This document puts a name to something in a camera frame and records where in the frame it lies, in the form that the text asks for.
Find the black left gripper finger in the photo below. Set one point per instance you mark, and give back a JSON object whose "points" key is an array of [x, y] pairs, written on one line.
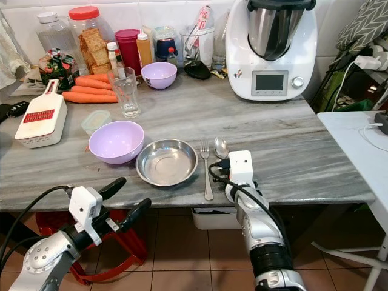
{"points": [[114, 188], [136, 213]]}

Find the silver spoon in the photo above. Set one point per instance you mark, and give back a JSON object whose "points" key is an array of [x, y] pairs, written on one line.
{"points": [[221, 147]]}

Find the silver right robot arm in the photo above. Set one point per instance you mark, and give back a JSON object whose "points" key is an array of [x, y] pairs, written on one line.
{"points": [[264, 236]]}

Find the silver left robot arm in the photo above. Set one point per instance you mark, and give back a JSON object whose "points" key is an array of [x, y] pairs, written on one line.
{"points": [[45, 260]]}

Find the silver fork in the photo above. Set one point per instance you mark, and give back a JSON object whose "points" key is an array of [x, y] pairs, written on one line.
{"points": [[207, 170]]}

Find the large purple plastic bowl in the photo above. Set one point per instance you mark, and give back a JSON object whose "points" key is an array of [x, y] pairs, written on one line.
{"points": [[115, 142]]}

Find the white plastic bin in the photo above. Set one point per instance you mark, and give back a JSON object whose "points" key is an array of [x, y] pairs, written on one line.
{"points": [[212, 218]]}

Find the orange carrot peel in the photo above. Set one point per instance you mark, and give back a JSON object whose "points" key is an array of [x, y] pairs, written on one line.
{"points": [[86, 147]]}

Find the stainless steel plate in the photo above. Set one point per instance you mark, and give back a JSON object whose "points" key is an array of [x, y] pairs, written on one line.
{"points": [[167, 162]]}

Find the red plastic stool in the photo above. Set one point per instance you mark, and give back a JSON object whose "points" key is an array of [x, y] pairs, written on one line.
{"points": [[51, 222]]}

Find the small container green lid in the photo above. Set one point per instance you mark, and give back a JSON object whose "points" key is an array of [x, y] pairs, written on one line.
{"points": [[96, 121]]}

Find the orange carrot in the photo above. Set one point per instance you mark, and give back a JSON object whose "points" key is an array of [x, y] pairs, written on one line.
{"points": [[88, 97], [94, 91], [94, 80]]}

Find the clear drinking glass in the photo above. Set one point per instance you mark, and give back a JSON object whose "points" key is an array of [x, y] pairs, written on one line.
{"points": [[125, 91]]}

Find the white grater box red blade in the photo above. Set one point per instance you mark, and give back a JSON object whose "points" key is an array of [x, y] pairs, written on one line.
{"points": [[41, 121]]}

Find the small purple plastic bowl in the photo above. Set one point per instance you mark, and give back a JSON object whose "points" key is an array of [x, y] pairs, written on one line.
{"points": [[159, 75]]}

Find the white food processor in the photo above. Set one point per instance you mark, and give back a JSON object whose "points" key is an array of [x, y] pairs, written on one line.
{"points": [[273, 57]]}

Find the clear plastic bottle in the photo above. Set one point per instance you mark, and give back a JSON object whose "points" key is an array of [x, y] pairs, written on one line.
{"points": [[220, 42]]}

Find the small white cap bottle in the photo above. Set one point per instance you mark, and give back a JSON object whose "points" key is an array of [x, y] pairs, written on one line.
{"points": [[112, 56]]}

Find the clear utensil container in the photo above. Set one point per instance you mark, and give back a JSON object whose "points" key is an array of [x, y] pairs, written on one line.
{"points": [[197, 41]]}

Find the white side table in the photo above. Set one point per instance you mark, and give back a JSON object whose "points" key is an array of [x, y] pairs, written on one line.
{"points": [[354, 157]]}

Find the colourful snack packet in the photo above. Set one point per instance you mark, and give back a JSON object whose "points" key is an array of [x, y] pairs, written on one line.
{"points": [[56, 66]]}

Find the maroon plastic tumbler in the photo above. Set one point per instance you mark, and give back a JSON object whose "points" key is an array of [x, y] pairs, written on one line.
{"points": [[127, 50]]}

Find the dark blue jar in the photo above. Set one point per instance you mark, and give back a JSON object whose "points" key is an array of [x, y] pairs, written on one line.
{"points": [[165, 42]]}

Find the orange sauce bottle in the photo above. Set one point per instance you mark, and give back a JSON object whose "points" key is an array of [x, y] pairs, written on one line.
{"points": [[144, 50]]}

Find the green bag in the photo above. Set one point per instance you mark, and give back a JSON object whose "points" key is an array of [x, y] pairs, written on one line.
{"points": [[342, 91]]}

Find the red lid cracker jar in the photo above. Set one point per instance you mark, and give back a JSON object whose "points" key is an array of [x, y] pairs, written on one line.
{"points": [[91, 42]]}

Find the white chair legs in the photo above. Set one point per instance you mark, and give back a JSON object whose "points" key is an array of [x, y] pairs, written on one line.
{"points": [[354, 257]]}

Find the white hanging cloth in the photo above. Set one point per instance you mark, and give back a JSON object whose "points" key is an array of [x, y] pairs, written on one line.
{"points": [[11, 60]]}

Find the clear jar white lid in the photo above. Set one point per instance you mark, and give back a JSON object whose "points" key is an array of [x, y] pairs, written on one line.
{"points": [[54, 31]]}

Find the black device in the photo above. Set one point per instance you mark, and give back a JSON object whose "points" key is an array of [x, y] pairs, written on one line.
{"points": [[382, 121]]}

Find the white power adapter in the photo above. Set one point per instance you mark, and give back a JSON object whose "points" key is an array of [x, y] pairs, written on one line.
{"points": [[370, 60]]}

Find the grey patterned cloth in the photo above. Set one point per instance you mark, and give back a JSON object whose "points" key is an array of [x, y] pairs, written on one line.
{"points": [[364, 24]]}

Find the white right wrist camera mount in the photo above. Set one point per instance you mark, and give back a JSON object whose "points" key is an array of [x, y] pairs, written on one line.
{"points": [[241, 167]]}

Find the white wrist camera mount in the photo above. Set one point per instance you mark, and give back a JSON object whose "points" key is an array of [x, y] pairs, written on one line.
{"points": [[85, 208], [241, 167]]}

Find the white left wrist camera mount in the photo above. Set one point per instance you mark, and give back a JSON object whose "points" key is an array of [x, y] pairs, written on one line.
{"points": [[85, 208]]}

